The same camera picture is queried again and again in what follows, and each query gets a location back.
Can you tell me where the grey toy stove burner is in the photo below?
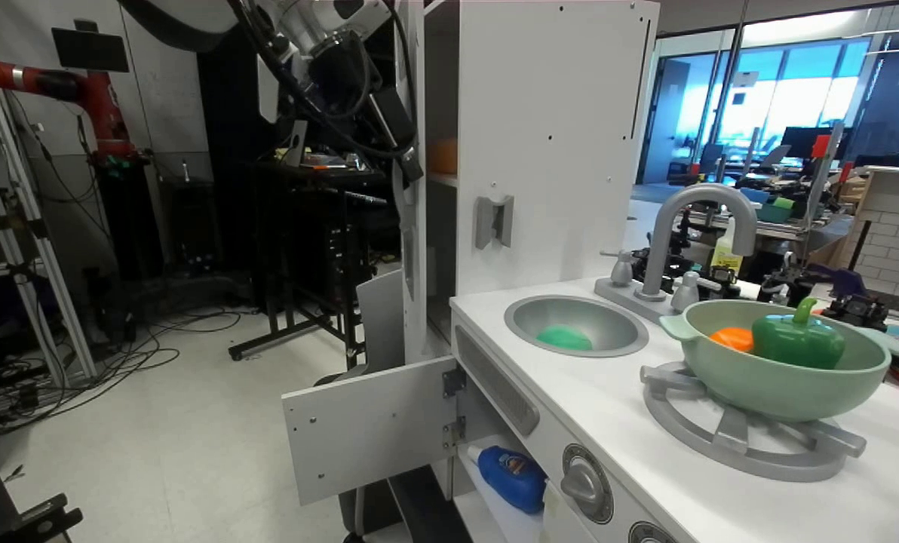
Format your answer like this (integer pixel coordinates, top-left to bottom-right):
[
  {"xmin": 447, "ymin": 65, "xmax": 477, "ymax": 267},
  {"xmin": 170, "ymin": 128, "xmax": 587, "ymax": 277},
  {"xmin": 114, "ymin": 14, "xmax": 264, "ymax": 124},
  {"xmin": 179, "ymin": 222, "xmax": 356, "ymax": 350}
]
[{"xmin": 639, "ymin": 363, "xmax": 866, "ymax": 482}]

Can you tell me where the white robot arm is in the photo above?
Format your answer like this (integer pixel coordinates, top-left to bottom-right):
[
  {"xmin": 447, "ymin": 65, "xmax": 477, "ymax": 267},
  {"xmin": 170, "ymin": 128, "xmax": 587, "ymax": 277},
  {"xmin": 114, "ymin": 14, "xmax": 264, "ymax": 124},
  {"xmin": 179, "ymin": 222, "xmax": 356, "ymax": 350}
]
[{"xmin": 119, "ymin": 0, "xmax": 415, "ymax": 156}]

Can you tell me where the green toy bell pepper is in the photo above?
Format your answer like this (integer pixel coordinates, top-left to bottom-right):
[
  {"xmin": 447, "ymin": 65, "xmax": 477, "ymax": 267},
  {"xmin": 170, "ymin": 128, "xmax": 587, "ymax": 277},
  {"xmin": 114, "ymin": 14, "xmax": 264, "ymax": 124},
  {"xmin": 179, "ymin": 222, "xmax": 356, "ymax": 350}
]
[{"xmin": 752, "ymin": 296, "xmax": 845, "ymax": 367}]

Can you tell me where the grey stove knob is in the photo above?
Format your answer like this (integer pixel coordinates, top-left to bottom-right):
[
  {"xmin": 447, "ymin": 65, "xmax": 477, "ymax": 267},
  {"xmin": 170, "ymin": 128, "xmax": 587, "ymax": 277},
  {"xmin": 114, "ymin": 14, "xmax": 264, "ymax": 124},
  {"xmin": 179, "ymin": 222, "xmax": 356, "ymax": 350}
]
[{"xmin": 563, "ymin": 443, "xmax": 614, "ymax": 526}]

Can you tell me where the orange toy on shelf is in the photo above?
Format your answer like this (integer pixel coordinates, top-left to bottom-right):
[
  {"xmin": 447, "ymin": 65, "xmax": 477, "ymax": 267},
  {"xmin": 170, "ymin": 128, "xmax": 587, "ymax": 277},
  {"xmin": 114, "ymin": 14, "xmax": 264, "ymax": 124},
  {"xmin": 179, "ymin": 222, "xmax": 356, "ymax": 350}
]
[{"xmin": 428, "ymin": 138, "xmax": 459, "ymax": 178}]

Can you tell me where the mint green toy pot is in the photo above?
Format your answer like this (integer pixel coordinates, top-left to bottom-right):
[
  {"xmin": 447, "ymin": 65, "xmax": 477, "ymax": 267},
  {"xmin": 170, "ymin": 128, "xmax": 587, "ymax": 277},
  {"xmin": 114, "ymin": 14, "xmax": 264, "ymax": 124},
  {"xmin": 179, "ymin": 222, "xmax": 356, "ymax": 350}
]
[{"xmin": 660, "ymin": 299, "xmax": 899, "ymax": 423}]

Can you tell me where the grey toy faucet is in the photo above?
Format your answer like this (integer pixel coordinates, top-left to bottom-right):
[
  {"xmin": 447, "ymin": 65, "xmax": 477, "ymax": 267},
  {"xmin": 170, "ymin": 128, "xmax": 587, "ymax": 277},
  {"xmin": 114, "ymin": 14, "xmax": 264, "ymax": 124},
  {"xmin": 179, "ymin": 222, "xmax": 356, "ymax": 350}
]
[{"xmin": 596, "ymin": 183, "xmax": 763, "ymax": 323}]

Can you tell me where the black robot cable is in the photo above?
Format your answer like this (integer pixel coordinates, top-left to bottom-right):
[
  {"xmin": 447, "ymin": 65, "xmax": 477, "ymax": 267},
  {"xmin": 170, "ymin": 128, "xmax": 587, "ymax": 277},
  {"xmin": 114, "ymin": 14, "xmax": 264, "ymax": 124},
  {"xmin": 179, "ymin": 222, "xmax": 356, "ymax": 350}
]
[{"xmin": 231, "ymin": 0, "xmax": 426, "ymax": 219}]

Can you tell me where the white lower cabinet door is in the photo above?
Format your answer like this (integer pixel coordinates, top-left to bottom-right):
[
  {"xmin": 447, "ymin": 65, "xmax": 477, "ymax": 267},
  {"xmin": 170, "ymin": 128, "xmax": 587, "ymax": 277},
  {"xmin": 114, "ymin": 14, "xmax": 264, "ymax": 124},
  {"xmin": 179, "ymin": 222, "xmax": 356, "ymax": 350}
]
[{"xmin": 280, "ymin": 356, "xmax": 459, "ymax": 503}]

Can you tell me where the blue toy bottle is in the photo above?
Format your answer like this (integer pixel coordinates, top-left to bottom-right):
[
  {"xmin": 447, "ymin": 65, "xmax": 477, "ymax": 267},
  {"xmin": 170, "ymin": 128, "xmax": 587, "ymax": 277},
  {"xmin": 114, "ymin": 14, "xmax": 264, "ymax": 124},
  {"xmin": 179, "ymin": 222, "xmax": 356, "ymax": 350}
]
[{"xmin": 477, "ymin": 447, "xmax": 546, "ymax": 516}]

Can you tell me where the orange toy carrot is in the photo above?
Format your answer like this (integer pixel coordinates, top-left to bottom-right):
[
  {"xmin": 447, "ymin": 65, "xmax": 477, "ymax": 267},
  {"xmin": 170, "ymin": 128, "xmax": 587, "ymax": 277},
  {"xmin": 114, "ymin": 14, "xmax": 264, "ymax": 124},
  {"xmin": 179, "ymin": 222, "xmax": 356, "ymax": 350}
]
[{"xmin": 711, "ymin": 325, "xmax": 756, "ymax": 354}]

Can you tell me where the white toy kitchen counter unit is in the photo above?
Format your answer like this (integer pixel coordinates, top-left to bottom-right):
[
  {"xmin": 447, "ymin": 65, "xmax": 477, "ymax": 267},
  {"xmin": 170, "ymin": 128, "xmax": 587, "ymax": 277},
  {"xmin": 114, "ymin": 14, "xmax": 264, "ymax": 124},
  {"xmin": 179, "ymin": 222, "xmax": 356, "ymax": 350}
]
[{"xmin": 452, "ymin": 281, "xmax": 899, "ymax": 543}]

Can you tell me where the aluminium frame rack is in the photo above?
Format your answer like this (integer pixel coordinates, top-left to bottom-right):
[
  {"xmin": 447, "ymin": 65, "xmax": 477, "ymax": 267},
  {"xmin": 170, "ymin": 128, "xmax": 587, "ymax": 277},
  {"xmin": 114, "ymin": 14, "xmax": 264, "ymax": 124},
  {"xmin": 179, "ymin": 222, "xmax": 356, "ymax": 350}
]
[{"xmin": 0, "ymin": 65, "xmax": 96, "ymax": 385}]

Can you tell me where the red robot arm background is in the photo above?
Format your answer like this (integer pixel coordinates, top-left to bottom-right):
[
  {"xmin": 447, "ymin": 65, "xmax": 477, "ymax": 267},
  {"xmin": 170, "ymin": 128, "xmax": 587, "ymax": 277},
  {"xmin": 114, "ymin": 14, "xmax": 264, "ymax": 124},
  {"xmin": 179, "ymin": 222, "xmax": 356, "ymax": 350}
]
[{"xmin": 0, "ymin": 60, "xmax": 137, "ymax": 161}]

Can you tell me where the white toy fridge cupboard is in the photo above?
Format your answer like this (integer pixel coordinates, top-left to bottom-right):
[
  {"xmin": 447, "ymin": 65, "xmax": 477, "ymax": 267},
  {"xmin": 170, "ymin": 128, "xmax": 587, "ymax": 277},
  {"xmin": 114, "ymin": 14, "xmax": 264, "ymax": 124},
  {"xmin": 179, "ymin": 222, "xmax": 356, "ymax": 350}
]
[{"xmin": 404, "ymin": 0, "xmax": 660, "ymax": 359}]

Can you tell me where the grey toy sink basin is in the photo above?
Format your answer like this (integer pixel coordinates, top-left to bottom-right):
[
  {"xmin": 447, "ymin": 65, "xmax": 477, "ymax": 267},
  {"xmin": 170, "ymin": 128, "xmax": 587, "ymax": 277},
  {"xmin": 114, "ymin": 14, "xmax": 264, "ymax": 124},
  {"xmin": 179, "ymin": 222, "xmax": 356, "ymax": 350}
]
[{"xmin": 503, "ymin": 296, "xmax": 649, "ymax": 359}]

